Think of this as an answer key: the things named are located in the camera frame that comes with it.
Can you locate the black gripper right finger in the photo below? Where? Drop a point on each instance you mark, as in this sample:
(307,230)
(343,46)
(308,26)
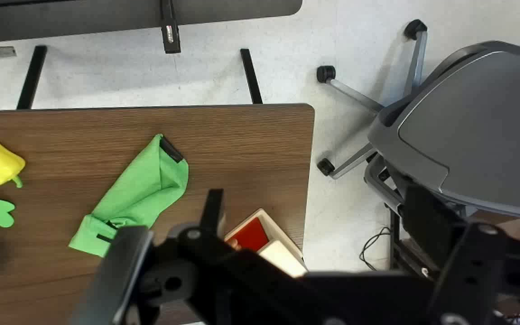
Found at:
(426,229)

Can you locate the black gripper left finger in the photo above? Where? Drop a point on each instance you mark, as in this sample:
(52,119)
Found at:
(211,214)

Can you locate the grey metal mount plate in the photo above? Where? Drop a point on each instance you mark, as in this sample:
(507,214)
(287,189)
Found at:
(117,272)

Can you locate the green cloth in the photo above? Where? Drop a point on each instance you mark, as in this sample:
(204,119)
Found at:
(142,191)

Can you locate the dark grey desk top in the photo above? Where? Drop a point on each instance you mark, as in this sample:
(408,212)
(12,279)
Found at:
(90,16)

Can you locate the red and white box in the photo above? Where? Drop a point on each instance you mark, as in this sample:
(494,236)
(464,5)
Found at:
(252,236)

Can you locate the grey office chair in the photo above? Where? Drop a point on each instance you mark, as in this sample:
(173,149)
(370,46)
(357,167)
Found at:
(476,128)

